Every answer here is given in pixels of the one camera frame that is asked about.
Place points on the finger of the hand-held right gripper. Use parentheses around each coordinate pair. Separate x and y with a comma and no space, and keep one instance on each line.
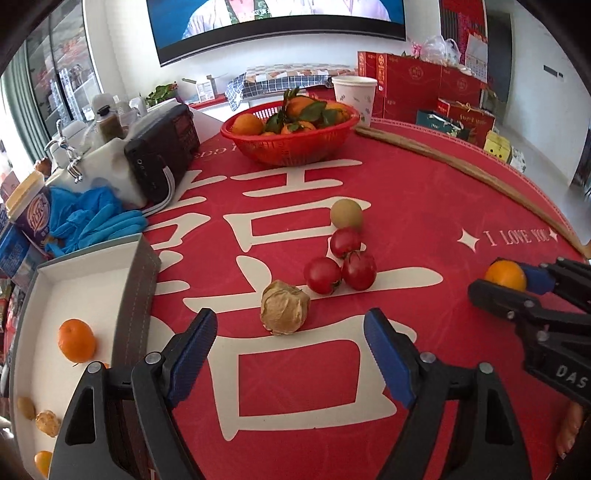
(538,277)
(494,295)

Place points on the blue rubber gloves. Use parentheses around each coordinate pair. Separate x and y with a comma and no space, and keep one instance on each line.
(92,221)

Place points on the dry husk physalis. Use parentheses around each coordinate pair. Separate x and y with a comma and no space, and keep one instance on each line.
(48,423)
(285,307)

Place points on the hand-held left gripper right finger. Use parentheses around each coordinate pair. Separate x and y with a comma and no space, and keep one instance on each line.
(390,360)

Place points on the red wall hanging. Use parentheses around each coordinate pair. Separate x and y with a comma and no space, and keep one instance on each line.
(461,18)

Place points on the small white carton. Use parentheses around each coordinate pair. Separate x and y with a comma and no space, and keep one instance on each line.
(205,87)

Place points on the red plastic basket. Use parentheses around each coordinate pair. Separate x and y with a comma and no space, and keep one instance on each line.
(291,147)

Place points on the blue carton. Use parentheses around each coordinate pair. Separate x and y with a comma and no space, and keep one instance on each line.
(14,254)

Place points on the plaid cloth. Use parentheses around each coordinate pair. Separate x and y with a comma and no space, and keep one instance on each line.
(258,85)

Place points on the black portable radio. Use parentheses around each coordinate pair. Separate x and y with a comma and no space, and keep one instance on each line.
(157,152)

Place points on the grey cardboard box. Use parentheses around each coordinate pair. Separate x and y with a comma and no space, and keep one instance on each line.
(69,295)

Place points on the person's right hand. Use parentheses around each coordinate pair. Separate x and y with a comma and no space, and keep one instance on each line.
(570,429)

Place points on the red fruit gift box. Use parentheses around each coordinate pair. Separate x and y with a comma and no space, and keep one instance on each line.
(471,120)

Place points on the white ceramic jar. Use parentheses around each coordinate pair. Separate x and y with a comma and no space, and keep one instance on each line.
(104,100)

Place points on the narrow red gift box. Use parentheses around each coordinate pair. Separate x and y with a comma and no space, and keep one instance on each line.
(367,62)

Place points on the wall television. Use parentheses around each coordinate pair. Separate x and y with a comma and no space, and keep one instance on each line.
(277,27)

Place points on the brown glass bottle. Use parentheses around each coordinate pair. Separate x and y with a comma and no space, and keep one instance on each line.
(110,127)

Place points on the green gift bag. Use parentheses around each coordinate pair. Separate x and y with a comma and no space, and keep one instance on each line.
(436,122)

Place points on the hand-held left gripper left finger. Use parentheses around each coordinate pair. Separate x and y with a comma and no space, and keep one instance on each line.
(191,355)

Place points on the yellow carton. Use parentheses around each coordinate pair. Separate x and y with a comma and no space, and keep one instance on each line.
(497,145)

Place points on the wooden back scratcher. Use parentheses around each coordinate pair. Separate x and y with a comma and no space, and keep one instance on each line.
(415,147)

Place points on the clear plastic bag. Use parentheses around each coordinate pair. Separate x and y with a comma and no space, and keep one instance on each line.
(436,48)

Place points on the purple cup with yellow lid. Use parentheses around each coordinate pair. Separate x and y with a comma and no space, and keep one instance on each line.
(32,212)

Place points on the white floral paper cup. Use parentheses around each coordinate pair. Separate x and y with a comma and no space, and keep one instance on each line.
(355,99)

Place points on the pile of leafy oranges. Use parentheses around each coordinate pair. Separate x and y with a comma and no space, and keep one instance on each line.
(247,124)

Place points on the green potted plant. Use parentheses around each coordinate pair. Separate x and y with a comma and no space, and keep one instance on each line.
(161,94)

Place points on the wall calendar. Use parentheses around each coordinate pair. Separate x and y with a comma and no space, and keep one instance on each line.
(475,55)

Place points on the red cherry tomato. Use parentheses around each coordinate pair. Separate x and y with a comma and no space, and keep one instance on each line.
(322,275)
(359,271)
(345,242)

